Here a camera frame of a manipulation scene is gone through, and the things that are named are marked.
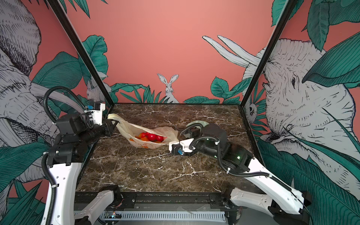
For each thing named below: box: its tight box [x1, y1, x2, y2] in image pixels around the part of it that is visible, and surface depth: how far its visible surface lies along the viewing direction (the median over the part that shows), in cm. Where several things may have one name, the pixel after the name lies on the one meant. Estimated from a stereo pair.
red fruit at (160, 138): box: [156, 135, 165, 143], surface depth 97 cm
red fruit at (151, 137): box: [146, 132, 158, 142], surface depth 95 cm
